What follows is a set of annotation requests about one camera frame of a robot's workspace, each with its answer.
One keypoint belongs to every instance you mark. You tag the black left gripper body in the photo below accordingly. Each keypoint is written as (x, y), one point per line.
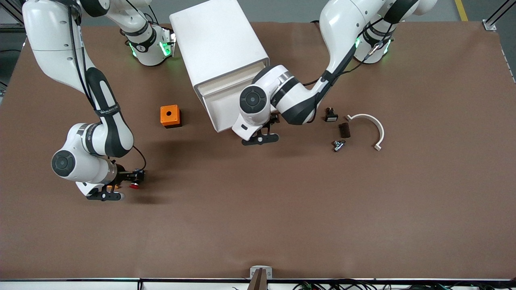
(274, 119)

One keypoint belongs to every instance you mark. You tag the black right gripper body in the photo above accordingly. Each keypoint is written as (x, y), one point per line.
(125, 176)

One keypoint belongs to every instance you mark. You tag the red push button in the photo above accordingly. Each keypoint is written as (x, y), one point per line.
(134, 185)

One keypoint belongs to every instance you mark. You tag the white plastic drawer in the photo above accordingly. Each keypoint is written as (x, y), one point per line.
(225, 80)
(219, 108)

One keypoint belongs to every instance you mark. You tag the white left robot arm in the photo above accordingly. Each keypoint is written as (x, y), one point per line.
(342, 20)

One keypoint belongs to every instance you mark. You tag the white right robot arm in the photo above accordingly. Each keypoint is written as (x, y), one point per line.
(48, 32)

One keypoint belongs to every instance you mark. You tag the yellow push button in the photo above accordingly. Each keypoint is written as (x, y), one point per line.
(115, 186)

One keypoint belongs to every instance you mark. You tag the white drawer cabinet housing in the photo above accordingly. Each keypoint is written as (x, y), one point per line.
(213, 36)

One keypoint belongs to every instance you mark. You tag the orange box with hole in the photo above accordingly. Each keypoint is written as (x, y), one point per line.
(169, 114)

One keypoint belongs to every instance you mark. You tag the brown terminal block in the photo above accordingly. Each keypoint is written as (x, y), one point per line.
(345, 130)

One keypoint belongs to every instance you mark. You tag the black white-faced switch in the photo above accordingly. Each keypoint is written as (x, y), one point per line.
(331, 117)

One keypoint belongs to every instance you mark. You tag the silver key switch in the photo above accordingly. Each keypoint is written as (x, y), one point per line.
(338, 147)

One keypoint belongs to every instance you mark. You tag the white curved bracket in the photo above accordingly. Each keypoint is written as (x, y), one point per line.
(379, 129)

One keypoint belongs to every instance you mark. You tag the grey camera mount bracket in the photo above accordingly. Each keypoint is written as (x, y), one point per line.
(261, 272)

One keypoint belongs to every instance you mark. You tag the aluminium frame profile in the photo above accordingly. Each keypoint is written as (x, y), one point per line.
(489, 25)

